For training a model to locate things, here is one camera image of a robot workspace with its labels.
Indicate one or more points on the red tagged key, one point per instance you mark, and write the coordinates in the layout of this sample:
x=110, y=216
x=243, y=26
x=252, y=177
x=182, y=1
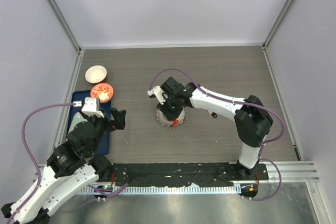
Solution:
x=173, y=124

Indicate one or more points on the orange floral patterned bowl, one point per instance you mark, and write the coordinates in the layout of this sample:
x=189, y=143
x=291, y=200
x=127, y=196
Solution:
x=103, y=91

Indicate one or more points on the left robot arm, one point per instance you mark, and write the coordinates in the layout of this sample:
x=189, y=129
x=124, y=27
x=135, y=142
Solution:
x=72, y=166

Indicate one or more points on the white bowl red outside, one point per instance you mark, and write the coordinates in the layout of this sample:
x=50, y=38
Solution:
x=95, y=74

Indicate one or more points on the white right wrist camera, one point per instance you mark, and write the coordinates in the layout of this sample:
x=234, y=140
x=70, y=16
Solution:
x=158, y=93

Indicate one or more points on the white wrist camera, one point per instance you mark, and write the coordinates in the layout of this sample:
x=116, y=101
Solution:
x=91, y=107
x=158, y=93

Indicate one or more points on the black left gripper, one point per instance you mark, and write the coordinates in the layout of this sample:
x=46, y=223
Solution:
x=118, y=121

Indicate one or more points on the light green rectangular plate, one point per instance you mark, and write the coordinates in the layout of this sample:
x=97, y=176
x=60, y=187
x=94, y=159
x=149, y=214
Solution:
x=77, y=118

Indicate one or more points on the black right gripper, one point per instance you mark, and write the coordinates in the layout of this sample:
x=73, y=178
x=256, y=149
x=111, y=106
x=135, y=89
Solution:
x=170, y=115

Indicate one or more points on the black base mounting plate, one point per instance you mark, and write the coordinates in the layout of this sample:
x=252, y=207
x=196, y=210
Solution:
x=183, y=174

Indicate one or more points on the dark blue tray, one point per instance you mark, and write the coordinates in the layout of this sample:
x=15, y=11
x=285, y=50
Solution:
x=104, y=145

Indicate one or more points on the metal disc with keyrings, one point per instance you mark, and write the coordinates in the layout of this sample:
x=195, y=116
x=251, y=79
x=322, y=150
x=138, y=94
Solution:
x=163, y=120

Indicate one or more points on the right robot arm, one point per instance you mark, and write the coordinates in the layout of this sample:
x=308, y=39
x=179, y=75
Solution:
x=252, y=122

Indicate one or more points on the white slotted cable duct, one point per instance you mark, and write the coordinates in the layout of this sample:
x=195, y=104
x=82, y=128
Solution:
x=190, y=190

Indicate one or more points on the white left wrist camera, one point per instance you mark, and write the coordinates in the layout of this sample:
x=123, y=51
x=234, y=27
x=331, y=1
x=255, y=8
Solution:
x=91, y=107

